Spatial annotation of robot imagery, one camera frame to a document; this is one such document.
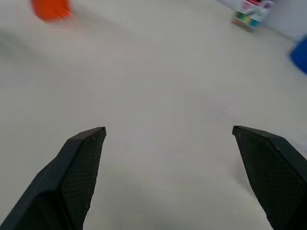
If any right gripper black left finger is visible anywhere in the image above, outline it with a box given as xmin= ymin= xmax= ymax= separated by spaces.
xmin=0 ymin=126 xmax=107 ymax=230

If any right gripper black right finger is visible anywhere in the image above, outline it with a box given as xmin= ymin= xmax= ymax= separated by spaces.
xmin=232 ymin=125 xmax=307 ymax=230

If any clear bottle with orange liquid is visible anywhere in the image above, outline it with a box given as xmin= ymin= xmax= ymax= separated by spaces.
xmin=30 ymin=0 xmax=73 ymax=21

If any blue tape roll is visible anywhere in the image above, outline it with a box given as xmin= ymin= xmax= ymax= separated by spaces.
xmin=290 ymin=35 xmax=307 ymax=77

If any clear marker pen box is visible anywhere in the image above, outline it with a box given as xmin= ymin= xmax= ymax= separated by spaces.
xmin=230 ymin=0 xmax=274 ymax=32

